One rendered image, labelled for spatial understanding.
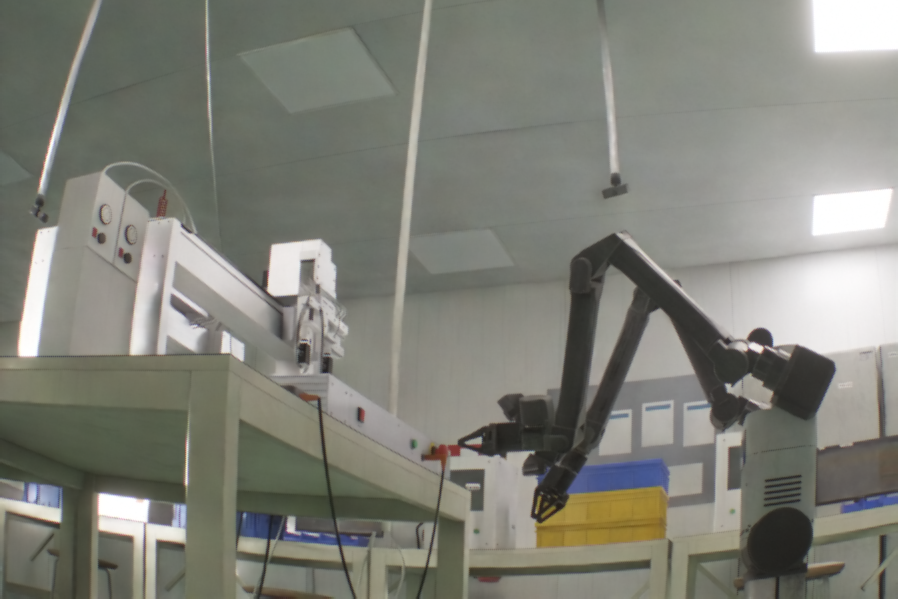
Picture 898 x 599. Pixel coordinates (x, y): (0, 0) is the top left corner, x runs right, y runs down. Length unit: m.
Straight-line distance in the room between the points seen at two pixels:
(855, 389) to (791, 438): 3.68
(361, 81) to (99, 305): 2.74
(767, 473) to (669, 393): 4.18
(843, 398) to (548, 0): 3.05
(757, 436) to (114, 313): 1.41
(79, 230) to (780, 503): 1.62
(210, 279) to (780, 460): 1.38
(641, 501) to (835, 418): 1.73
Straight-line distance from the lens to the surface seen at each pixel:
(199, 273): 2.24
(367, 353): 6.82
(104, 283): 2.00
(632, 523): 4.35
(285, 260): 2.68
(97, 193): 2.00
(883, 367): 5.76
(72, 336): 1.89
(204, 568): 1.40
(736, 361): 1.92
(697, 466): 6.04
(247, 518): 5.04
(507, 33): 4.13
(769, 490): 2.03
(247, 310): 2.43
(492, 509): 4.55
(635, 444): 6.12
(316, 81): 4.51
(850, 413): 5.67
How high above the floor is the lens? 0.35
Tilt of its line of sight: 24 degrees up
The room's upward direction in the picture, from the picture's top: 2 degrees clockwise
